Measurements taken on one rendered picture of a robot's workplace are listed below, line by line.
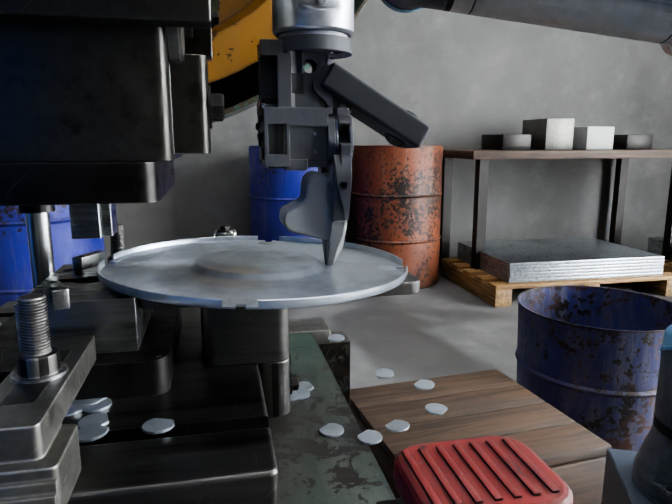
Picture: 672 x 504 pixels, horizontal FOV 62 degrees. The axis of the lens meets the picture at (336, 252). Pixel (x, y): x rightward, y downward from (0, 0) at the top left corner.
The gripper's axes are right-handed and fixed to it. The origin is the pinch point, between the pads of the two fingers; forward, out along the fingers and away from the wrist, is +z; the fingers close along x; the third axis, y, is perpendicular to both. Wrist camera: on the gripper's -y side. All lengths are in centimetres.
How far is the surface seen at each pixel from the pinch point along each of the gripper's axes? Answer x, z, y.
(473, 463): 32.5, 3.6, 0.5
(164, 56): 7.0, -17.3, 14.9
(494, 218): -330, 45, -191
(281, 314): 4.8, 4.6, 6.1
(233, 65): -33.1, -21.8, 8.3
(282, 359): 4.8, 9.0, 6.1
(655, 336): -51, 33, -86
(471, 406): -49, 45, -40
